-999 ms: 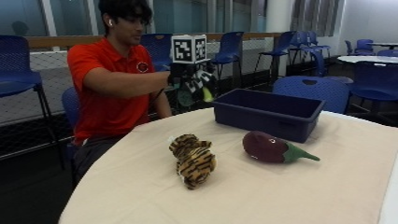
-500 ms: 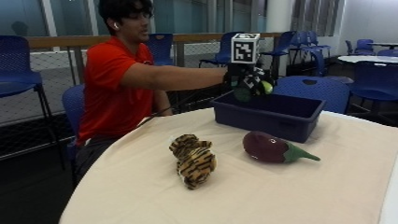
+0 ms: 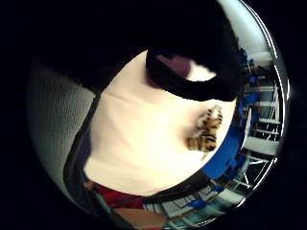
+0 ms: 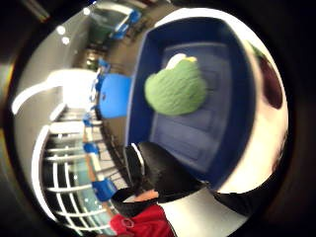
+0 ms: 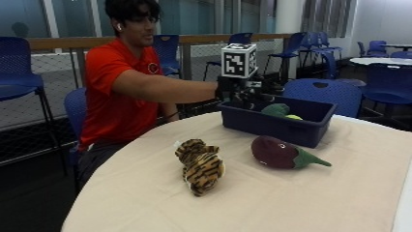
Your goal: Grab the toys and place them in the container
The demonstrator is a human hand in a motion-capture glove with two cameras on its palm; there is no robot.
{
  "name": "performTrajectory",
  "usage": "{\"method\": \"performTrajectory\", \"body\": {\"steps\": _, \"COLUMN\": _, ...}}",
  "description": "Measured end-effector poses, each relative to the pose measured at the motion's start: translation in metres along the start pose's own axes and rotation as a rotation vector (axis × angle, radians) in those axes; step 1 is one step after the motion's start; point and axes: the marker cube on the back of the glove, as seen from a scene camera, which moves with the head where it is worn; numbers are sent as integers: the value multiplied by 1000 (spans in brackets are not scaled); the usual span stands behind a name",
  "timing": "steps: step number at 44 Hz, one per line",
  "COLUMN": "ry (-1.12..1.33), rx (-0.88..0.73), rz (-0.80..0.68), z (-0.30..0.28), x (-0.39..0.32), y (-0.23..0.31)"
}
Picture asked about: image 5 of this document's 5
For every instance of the white marker cube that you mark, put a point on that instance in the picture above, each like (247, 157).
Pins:
(239, 60)

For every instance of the green plush toy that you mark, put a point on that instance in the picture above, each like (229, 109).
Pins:
(276, 110)

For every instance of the blue chair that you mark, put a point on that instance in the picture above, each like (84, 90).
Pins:
(319, 43)
(19, 71)
(233, 42)
(388, 85)
(375, 48)
(321, 93)
(167, 53)
(332, 66)
(75, 109)
(401, 54)
(289, 48)

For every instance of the dark blue plastic bin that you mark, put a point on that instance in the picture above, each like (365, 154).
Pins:
(279, 127)

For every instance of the yellow-green ball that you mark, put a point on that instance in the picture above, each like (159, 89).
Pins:
(293, 117)

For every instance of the eggplant plush toy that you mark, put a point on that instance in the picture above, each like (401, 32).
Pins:
(279, 153)

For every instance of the tiger plush toy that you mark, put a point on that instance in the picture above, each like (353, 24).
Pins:
(200, 166)

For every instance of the the person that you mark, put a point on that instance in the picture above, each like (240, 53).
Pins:
(116, 96)

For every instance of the beige tablecloth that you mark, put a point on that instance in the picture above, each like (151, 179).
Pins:
(257, 187)

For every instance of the white round table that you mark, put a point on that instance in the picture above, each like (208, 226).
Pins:
(380, 60)

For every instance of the white earbud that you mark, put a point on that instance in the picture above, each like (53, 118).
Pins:
(119, 27)

